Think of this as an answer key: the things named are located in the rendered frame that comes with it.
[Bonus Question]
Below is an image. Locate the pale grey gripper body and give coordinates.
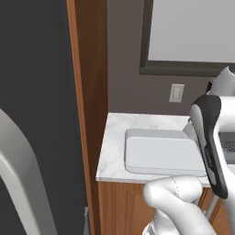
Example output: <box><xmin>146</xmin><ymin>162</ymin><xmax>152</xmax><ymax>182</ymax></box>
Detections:
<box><xmin>182</xmin><ymin>119</ymin><xmax>199</xmax><ymax>143</ymax></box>

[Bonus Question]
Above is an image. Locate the white rectangular tupperware container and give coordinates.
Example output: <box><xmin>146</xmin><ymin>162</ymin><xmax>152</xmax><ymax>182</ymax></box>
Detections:
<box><xmin>124</xmin><ymin>128</ymin><xmax>207</xmax><ymax>178</ymax></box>

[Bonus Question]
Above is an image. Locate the brown wooden counter cabinet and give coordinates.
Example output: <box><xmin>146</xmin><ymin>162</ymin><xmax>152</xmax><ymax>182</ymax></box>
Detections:
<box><xmin>97</xmin><ymin>181</ymin><xmax>235</xmax><ymax>235</ymax></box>

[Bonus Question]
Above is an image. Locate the dark grey fridge door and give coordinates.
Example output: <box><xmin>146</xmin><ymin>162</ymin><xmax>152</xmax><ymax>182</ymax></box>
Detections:
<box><xmin>0</xmin><ymin>0</ymin><xmax>90</xmax><ymax>235</ymax></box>

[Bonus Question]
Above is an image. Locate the dark framed window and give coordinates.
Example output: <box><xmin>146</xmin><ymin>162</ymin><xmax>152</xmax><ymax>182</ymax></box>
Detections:
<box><xmin>139</xmin><ymin>0</ymin><xmax>235</xmax><ymax>78</ymax></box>

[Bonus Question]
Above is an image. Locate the brown wooden side panel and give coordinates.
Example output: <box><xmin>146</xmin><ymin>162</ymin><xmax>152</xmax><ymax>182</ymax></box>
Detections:
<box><xmin>66</xmin><ymin>0</ymin><xmax>109</xmax><ymax>235</ymax></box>

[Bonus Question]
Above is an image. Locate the white wall outlet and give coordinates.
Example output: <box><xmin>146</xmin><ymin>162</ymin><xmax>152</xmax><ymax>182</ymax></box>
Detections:
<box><xmin>168</xmin><ymin>83</ymin><xmax>185</xmax><ymax>104</ymax></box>

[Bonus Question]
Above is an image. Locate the silver cabinet handle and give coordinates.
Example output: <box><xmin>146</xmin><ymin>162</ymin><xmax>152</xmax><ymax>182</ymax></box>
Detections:
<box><xmin>204</xmin><ymin>196</ymin><xmax>222</xmax><ymax>222</ymax></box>

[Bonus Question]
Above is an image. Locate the silver fridge door handle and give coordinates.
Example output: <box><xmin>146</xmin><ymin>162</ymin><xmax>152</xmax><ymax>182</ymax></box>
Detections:
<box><xmin>0</xmin><ymin>107</ymin><xmax>59</xmax><ymax>235</ymax></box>

